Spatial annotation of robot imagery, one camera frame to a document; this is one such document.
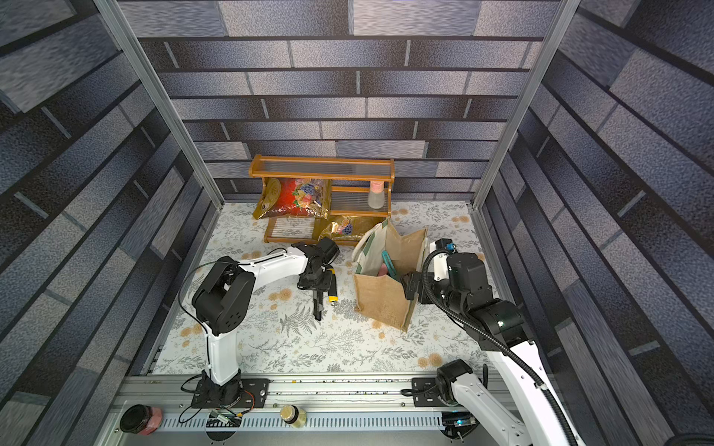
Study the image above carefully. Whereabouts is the black cable conduit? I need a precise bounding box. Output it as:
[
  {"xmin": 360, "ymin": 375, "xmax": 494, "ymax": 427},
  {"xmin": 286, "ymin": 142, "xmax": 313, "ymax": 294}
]
[{"xmin": 420, "ymin": 248, "xmax": 581, "ymax": 446}]

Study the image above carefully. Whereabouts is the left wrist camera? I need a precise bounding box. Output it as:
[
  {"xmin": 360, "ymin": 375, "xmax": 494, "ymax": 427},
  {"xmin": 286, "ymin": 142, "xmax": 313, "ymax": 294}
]
[{"xmin": 315, "ymin": 237, "xmax": 340, "ymax": 265}]

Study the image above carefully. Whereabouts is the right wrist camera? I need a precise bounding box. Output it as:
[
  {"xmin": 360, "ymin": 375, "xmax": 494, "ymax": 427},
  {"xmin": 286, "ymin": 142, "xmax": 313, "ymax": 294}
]
[{"xmin": 429, "ymin": 238, "xmax": 456, "ymax": 282}]

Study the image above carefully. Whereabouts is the black yellow box cutter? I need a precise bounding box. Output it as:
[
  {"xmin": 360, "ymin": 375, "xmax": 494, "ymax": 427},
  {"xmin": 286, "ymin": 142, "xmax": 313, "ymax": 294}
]
[{"xmin": 312, "ymin": 291, "xmax": 324, "ymax": 321}]

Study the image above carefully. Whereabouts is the floral table mat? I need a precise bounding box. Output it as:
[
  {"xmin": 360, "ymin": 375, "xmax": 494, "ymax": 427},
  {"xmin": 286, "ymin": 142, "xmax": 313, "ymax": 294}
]
[{"xmin": 151, "ymin": 202, "xmax": 493, "ymax": 375}]

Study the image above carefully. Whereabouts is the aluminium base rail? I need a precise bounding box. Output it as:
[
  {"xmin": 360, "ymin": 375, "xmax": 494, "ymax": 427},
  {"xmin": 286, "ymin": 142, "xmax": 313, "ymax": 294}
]
[{"xmin": 97, "ymin": 372, "xmax": 516, "ymax": 445}]

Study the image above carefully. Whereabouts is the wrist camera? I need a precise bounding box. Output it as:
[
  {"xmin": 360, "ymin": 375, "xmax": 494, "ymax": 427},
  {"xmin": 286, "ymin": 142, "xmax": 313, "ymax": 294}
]
[
  {"xmin": 315, "ymin": 237, "xmax": 340, "ymax": 265},
  {"xmin": 429, "ymin": 238, "xmax": 456, "ymax": 282}
]

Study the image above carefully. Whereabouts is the black red emergency button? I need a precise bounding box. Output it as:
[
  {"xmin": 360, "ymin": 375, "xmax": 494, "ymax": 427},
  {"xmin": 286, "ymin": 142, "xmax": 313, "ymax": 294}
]
[{"xmin": 119, "ymin": 404, "xmax": 163, "ymax": 436}]

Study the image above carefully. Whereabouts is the orange handled utility knife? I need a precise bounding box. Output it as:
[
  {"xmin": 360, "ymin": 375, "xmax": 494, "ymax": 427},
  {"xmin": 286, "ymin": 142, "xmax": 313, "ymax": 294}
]
[{"xmin": 328, "ymin": 269, "xmax": 338, "ymax": 306}]

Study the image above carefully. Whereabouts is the small pink-capped bottle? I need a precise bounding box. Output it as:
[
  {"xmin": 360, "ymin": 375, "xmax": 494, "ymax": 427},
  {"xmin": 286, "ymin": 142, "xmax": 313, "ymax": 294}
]
[{"xmin": 367, "ymin": 180, "xmax": 386, "ymax": 211}]

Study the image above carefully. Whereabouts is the wooden two-tier shelf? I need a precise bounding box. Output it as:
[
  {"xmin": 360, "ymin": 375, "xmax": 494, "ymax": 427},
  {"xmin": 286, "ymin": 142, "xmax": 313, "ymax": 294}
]
[{"xmin": 249, "ymin": 155, "xmax": 395, "ymax": 246}]

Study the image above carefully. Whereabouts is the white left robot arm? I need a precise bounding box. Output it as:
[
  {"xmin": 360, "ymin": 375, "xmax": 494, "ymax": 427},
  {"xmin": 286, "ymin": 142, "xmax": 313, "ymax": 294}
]
[{"xmin": 192, "ymin": 238, "xmax": 340, "ymax": 409}]

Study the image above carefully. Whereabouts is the green jute Christmas bag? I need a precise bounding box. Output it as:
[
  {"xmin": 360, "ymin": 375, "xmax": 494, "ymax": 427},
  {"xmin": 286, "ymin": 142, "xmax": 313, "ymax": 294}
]
[{"xmin": 353, "ymin": 219, "xmax": 428, "ymax": 332}]

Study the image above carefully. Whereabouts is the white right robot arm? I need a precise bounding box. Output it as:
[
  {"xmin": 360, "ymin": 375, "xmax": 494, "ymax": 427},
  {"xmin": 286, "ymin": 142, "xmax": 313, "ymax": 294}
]
[{"xmin": 401, "ymin": 248, "xmax": 584, "ymax": 445}]

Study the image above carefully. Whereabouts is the red gold snack bag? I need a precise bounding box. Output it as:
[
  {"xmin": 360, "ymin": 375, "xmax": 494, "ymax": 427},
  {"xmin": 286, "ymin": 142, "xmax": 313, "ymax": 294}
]
[{"xmin": 253, "ymin": 178, "xmax": 332, "ymax": 219}]

